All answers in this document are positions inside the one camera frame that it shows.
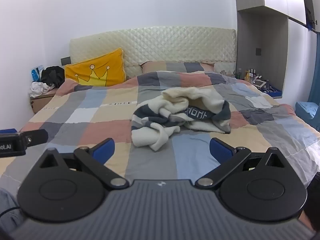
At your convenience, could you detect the cream sweater with blue stripes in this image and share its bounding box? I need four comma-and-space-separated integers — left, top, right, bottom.
131, 86, 232, 152

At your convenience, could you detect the cluster of cosmetic bottles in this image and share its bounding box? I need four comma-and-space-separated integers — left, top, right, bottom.
236, 67, 263, 83

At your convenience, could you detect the checked pillow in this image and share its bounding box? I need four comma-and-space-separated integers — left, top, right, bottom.
140, 60, 215, 74

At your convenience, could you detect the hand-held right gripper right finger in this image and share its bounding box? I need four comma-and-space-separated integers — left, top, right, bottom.
195, 137, 288, 189

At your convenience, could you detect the black clothes pile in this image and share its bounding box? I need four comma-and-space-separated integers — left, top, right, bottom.
40, 66, 66, 88

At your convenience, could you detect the blue curtain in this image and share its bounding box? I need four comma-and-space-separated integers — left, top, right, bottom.
307, 31, 320, 105

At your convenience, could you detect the cream quilted headboard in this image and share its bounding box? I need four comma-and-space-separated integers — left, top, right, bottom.
69, 26, 237, 80

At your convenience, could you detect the blue plastic object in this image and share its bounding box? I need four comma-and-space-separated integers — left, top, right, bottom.
31, 66, 45, 83

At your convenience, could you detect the checked patchwork quilt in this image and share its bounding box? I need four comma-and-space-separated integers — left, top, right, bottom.
0, 69, 320, 193

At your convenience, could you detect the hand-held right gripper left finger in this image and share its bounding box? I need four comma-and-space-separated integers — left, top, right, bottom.
37, 138, 129, 190

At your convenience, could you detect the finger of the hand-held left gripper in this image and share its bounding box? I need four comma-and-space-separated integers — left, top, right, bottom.
19, 129, 49, 147

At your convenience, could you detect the blue tray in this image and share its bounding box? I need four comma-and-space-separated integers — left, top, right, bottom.
260, 85, 283, 98

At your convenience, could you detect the yellow crown pillow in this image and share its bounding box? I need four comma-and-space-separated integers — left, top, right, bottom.
64, 47, 127, 87

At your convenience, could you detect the person's grey trouser leg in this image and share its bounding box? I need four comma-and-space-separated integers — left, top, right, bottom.
0, 187, 24, 230

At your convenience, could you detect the cardboard box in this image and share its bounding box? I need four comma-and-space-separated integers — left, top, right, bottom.
29, 90, 57, 114

